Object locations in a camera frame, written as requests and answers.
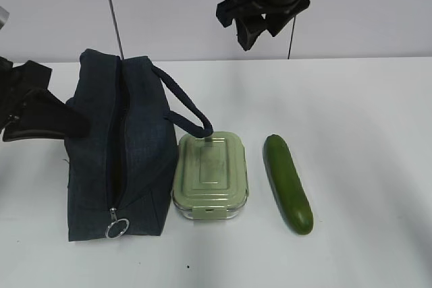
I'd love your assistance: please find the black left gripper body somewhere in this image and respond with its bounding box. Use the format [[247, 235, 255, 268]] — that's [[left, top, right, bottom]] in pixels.
[[1, 57, 52, 130]]

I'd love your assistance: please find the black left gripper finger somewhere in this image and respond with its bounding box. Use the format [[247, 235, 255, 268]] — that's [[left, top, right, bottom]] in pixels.
[[3, 124, 64, 142], [20, 90, 90, 138]]

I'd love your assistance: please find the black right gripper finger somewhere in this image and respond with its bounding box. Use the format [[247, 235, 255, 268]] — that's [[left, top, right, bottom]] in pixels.
[[265, 12, 297, 37], [235, 15, 267, 51]]

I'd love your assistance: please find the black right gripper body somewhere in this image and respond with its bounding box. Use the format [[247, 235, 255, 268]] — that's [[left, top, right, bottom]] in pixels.
[[216, 0, 310, 28]]

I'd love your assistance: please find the dark blue fabric bag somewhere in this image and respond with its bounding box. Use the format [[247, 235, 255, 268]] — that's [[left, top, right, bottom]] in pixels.
[[65, 49, 213, 241]]

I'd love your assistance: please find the green lid glass lunchbox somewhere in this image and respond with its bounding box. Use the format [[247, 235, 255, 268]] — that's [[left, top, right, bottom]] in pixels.
[[172, 132, 249, 221]]

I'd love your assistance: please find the green cucumber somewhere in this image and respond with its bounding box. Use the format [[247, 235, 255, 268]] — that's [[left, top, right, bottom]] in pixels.
[[263, 134, 314, 235]]

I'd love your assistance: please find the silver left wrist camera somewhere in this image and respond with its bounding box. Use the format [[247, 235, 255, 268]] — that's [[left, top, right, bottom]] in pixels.
[[0, 7, 9, 29]]

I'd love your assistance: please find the metal zipper pull ring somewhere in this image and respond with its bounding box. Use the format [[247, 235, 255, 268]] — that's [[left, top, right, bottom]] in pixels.
[[105, 207, 131, 239]]

